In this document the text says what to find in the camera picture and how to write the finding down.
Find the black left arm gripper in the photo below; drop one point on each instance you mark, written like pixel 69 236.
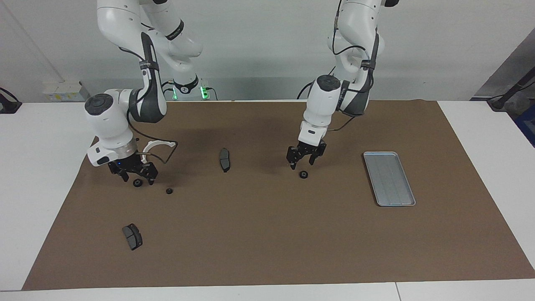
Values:
pixel 307 149

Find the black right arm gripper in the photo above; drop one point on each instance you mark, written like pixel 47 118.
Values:
pixel 131 164

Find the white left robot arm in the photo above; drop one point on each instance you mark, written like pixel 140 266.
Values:
pixel 324 104

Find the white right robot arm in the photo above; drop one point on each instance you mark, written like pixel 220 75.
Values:
pixel 108 121

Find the silver metal tray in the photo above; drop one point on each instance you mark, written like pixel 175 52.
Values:
pixel 389 179

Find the white curved plastic clip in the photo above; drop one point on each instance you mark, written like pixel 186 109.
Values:
pixel 161 143

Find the short split grey brake pad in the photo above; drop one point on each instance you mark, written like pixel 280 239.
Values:
pixel 133 237

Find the long grey brake pad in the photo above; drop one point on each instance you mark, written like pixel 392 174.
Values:
pixel 225 159

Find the brown table mat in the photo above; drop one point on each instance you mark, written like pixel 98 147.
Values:
pixel 267 234

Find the black floor object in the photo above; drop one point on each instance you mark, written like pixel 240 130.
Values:
pixel 9 104

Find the black stand with pole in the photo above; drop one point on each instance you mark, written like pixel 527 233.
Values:
pixel 508 94

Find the blue object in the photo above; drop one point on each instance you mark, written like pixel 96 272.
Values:
pixel 527 125

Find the white wall socket box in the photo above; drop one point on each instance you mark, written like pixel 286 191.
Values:
pixel 62 92

